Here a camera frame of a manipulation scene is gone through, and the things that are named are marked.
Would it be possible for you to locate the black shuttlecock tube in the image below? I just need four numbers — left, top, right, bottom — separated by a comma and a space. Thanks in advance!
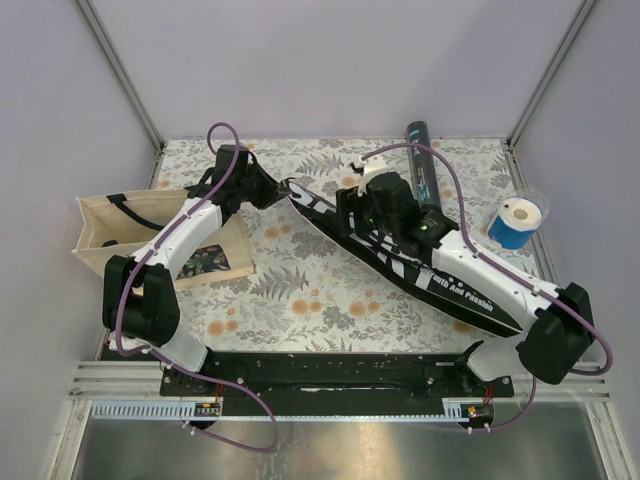
405, 121, 441, 212

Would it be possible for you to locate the black sport racket cover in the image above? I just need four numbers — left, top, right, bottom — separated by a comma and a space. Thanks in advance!
283, 179, 523, 338

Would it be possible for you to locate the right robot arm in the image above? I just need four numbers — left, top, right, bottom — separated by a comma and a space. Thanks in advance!
336, 172, 595, 396

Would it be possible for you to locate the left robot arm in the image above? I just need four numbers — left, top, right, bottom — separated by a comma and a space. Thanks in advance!
102, 145, 289, 395

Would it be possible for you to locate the beige canvas tote bag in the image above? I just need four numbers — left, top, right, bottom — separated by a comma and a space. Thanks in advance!
73, 189, 254, 290

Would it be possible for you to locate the floral table mat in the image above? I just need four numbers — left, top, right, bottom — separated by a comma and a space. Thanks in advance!
154, 138, 545, 353

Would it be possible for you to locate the blue wrapped toilet paper roll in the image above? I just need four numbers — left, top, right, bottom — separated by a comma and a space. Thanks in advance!
487, 197, 544, 250

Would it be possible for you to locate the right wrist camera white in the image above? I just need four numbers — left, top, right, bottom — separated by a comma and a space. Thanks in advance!
350, 156, 389, 196

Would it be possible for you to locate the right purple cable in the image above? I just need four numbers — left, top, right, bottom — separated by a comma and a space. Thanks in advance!
362, 144, 616, 431

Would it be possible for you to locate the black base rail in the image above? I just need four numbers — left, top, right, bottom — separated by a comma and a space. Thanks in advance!
159, 352, 514, 409

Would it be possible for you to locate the white slotted cable duct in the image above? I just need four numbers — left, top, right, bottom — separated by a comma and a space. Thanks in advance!
91, 399, 493, 423

